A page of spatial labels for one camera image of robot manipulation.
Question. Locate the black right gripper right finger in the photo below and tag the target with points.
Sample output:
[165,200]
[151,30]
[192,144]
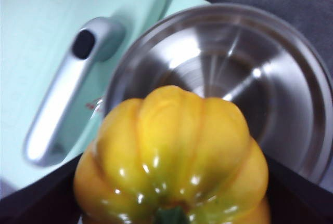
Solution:
[301,203]

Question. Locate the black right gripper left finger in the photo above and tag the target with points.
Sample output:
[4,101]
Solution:
[36,203]

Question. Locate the yellow toy pumpkin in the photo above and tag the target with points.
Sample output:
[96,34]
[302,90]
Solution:
[171,151]

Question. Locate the mint green breakfast machine base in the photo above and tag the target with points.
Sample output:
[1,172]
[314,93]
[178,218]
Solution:
[179,3]

